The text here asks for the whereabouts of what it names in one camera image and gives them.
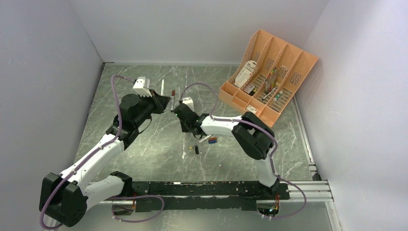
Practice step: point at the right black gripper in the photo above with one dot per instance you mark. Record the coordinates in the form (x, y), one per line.
(184, 129)

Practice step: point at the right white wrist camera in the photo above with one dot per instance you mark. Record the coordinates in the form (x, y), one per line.
(189, 102)

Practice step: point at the markers in organizer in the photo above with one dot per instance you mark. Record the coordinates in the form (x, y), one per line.
(269, 91)

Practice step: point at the orange plastic desk organizer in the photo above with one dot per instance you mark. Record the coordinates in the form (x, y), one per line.
(293, 65)

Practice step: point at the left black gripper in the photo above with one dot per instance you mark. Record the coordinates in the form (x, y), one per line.
(160, 102)

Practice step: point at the aluminium rail frame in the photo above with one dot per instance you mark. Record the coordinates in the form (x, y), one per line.
(314, 191)

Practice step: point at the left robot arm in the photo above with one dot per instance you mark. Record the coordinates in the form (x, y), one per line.
(65, 197)

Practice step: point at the white pen black tip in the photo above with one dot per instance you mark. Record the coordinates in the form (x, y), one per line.
(172, 100)

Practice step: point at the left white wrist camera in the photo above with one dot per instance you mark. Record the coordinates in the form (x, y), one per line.
(141, 87)

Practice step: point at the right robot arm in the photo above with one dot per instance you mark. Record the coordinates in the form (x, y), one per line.
(255, 138)

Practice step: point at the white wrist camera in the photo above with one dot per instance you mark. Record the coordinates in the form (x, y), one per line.
(141, 87)
(189, 102)

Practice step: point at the white product card package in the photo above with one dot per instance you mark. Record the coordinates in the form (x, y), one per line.
(245, 73)

